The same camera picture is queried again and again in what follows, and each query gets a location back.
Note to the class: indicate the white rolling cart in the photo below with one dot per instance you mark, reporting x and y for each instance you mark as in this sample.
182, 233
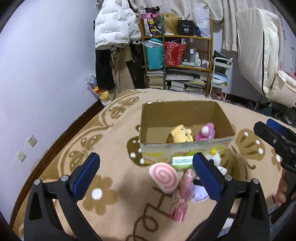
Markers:
219, 80

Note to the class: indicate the white bee plush keychain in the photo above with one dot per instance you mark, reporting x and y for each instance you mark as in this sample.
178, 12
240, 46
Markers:
215, 156

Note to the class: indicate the red gift bag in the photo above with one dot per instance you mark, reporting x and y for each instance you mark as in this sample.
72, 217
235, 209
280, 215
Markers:
174, 53

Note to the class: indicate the lower wall socket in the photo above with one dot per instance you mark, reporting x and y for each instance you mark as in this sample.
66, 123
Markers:
21, 155

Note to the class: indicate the pink swirl roll plush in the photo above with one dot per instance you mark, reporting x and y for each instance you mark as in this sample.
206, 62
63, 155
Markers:
165, 177

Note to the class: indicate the beige curtain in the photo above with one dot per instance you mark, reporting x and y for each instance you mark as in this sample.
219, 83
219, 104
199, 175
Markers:
221, 12

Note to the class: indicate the white cosmetic bottles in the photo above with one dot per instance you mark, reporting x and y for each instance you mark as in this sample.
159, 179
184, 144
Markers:
196, 61

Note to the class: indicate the purple-haired blindfolded plush doll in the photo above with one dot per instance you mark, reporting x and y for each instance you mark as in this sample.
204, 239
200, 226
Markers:
200, 192

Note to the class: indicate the beige trench coat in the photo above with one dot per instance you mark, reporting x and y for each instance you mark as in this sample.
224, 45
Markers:
120, 71

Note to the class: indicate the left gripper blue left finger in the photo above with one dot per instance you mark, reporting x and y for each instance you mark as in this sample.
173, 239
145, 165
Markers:
41, 219

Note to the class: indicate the right pile of books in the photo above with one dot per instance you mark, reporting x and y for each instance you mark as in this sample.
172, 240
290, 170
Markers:
187, 80

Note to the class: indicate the open cardboard box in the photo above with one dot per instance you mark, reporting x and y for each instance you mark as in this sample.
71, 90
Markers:
159, 118

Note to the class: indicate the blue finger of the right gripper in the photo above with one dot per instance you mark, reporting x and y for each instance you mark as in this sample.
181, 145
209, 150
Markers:
286, 132
271, 137

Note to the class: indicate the black hanging coat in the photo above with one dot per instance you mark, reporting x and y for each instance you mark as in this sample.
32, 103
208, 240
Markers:
103, 70

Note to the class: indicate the black box marked 40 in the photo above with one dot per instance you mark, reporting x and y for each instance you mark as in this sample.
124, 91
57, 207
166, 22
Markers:
185, 27

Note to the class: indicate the wall socket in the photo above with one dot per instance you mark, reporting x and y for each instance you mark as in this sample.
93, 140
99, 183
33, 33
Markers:
32, 141
21, 155

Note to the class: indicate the pink packaged doll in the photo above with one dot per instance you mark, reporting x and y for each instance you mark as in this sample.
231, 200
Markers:
182, 195

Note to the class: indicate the plastic bag of toys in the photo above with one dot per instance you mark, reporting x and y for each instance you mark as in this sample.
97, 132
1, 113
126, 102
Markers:
102, 94

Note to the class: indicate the pink bear plush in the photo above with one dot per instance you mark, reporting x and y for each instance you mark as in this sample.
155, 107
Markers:
206, 133

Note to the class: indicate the person's right hand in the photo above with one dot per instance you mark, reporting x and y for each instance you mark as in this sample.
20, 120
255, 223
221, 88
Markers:
280, 196

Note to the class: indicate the left stack of books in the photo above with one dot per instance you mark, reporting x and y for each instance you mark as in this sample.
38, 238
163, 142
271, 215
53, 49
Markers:
155, 79

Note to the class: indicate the white puffer jacket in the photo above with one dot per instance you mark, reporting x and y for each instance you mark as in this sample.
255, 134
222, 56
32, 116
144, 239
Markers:
116, 26

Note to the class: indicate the black and pink plush bag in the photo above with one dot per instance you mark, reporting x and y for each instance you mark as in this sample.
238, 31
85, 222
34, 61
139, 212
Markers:
152, 21

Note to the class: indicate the blonde wig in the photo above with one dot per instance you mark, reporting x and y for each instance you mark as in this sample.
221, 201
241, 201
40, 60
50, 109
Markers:
171, 23

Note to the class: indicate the green tissue pack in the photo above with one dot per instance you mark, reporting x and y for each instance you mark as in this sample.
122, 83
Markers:
182, 163

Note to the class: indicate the upper wall socket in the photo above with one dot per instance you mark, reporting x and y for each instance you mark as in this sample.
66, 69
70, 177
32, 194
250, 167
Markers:
32, 141

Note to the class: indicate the teal paper bag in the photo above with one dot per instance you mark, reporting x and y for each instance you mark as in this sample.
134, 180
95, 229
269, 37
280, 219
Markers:
154, 53

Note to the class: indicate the yellow dog plush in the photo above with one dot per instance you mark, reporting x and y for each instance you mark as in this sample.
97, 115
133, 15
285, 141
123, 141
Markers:
180, 134

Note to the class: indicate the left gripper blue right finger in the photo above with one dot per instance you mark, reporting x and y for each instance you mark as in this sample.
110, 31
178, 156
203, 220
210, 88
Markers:
251, 221

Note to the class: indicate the wooden bookshelf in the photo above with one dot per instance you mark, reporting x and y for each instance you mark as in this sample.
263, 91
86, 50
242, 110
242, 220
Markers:
209, 52

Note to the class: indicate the clear plastic bag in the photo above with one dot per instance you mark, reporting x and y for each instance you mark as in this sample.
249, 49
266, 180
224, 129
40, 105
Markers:
201, 20

